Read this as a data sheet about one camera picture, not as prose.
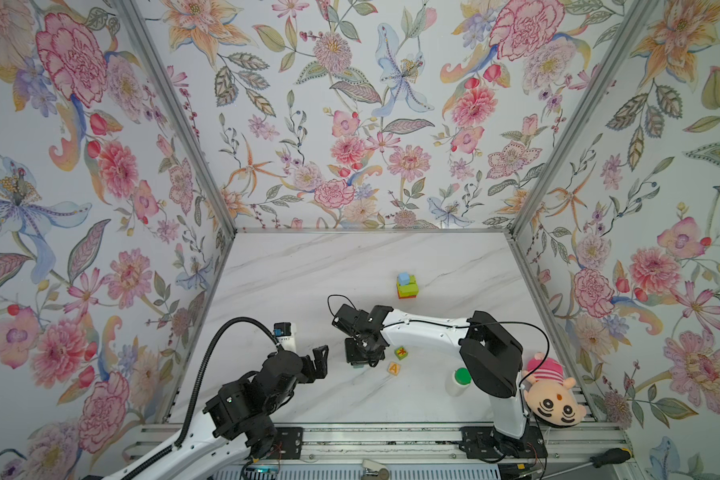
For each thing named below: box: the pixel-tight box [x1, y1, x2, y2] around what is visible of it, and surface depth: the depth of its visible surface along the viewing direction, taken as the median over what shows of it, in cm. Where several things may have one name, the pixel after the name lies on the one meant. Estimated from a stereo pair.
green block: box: [396, 275, 419, 297], surface depth 102 cm
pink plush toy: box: [522, 357, 586, 427], surface depth 76 cm
